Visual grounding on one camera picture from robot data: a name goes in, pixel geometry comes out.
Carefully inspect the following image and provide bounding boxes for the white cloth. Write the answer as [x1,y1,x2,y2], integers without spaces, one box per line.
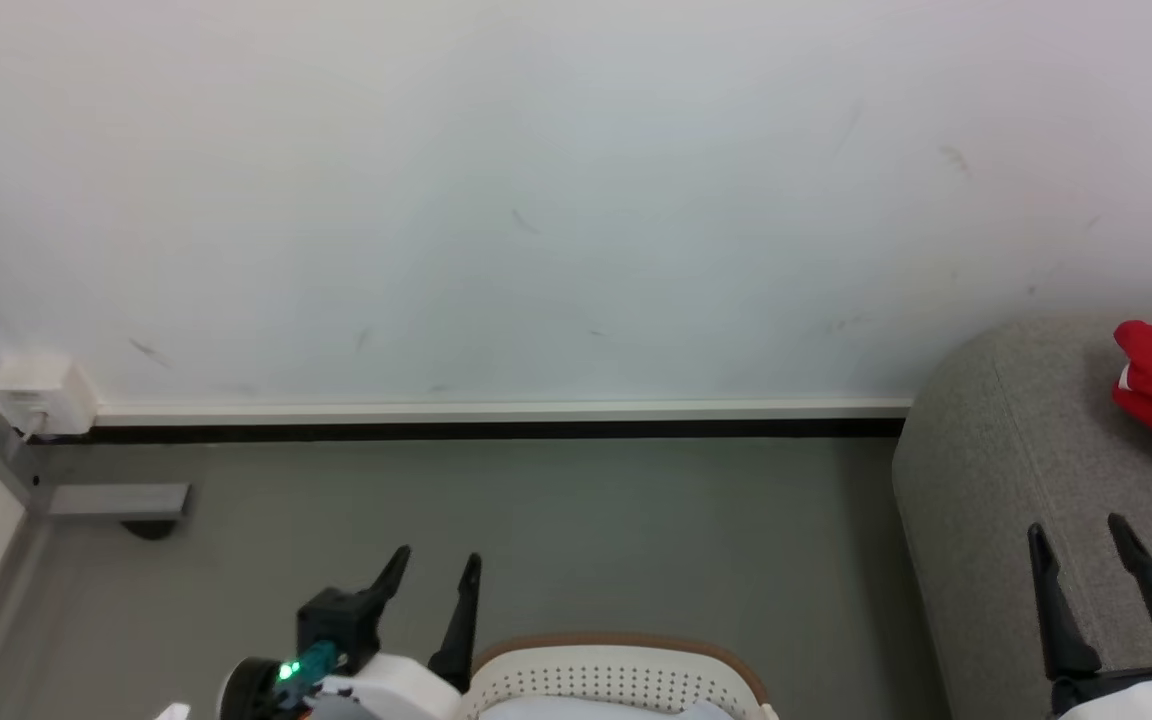
[481,696,737,720]

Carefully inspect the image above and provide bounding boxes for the white wall socket box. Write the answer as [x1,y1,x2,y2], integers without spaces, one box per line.
[0,354,99,437]

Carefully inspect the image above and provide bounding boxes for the white wall trunking strip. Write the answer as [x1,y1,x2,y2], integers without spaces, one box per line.
[94,399,914,424]

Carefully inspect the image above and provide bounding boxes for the grey fabric sofa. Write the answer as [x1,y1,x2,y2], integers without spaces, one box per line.
[891,315,1152,720]

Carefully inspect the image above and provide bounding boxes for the grey metal foot bar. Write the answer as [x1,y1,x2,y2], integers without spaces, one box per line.
[48,483,193,518]

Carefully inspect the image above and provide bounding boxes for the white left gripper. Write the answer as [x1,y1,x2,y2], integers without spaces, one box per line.
[276,545,484,720]

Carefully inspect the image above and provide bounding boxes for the black baseboard strip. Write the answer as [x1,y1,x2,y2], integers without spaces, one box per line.
[26,420,906,444]

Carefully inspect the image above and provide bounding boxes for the white laundry basket brown rim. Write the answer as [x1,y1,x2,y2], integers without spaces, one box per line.
[456,632,780,720]

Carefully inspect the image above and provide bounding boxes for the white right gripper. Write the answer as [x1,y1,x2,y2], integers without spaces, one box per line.
[1028,513,1152,720]

